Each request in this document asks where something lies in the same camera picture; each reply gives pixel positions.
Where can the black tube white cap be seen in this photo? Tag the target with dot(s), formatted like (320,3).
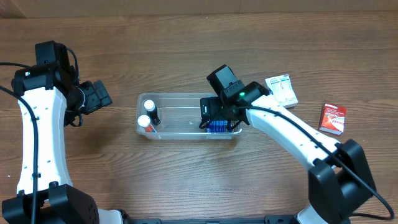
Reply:
(152,112)

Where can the clear plastic container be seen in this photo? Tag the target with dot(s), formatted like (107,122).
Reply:
(180,117)

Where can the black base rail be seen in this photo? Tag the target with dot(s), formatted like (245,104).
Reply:
(268,219)

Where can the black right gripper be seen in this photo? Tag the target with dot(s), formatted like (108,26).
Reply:
(209,109)

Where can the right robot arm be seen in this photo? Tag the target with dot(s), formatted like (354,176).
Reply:
(339,177)

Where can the blue medicine box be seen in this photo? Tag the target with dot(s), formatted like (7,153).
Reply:
(220,126)

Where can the white medicine box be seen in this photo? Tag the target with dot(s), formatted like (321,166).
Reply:
(281,88)

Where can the red medicine box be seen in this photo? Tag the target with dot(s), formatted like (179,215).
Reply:
(332,119)

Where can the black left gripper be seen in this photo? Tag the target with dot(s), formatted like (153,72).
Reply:
(94,102)

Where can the orange tube white cap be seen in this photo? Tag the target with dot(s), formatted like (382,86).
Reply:
(145,122)

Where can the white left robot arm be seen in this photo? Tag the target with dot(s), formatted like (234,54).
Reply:
(50,97)

